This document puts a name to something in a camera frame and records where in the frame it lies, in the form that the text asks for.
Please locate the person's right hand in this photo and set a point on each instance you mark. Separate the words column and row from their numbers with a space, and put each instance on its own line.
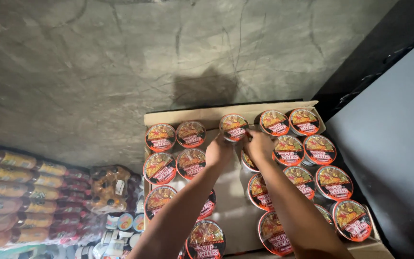
column 261, row 146

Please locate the wrapped packs of orange bottles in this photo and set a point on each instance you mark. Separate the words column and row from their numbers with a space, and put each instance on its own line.
column 23, row 201

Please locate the brown cardboard box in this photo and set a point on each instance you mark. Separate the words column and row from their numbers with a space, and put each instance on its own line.
column 228, row 212

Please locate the single instant noodle cup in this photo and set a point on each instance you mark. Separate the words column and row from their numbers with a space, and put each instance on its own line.
column 233, row 127

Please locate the heap of small white tubs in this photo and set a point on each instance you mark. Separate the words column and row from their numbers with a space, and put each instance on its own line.
column 120, row 235

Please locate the group of noodle cups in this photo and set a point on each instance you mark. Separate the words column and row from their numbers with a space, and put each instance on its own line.
column 332, row 181

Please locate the person's left hand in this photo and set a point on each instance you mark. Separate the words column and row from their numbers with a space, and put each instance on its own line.
column 217, row 153

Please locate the clear bag of brown bottles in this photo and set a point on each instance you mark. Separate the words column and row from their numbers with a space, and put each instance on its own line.
column 110, row 189

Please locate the person's right fingers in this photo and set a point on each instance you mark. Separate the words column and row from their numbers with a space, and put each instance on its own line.
column 251, row 137

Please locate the black door frame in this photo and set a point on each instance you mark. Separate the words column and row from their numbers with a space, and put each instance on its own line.
column 368, row 68

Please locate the person's left fingers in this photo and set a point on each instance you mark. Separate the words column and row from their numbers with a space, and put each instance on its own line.
column 226, row 141

